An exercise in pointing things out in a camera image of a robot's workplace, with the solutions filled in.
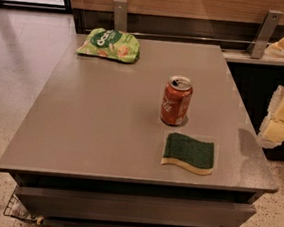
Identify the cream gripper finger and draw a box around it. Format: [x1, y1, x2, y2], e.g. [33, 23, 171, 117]
[261, 119, 284, 143]

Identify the green and yellow sponge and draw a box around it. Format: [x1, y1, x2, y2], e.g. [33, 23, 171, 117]
[161, 133, 215, 176]

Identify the green rice chip bag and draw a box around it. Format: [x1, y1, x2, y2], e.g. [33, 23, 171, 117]
[77, 28, 140, 64]

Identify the orange soda can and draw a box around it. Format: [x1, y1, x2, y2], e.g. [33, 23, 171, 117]
[160, 75, 193, 126]

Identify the grey drawer cabinet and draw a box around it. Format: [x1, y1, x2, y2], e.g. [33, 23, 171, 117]
[0, 40, 277, 227]

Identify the right metal bracket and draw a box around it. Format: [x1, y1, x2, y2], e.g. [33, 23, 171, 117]
[247, 10, 283, 59]

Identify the metal bracket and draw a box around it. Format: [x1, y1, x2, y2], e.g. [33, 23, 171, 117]
[247, 10, 283, 59]
[113, 0, 128, 31]

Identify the metal rail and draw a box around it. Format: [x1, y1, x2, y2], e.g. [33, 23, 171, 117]
[133, 32, 254, 50]

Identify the left metal bracket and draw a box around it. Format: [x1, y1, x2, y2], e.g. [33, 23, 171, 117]
[113, 0, 128, 31]

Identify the wire basket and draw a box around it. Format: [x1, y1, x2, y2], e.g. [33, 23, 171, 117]
[4, 192, 45, 225]

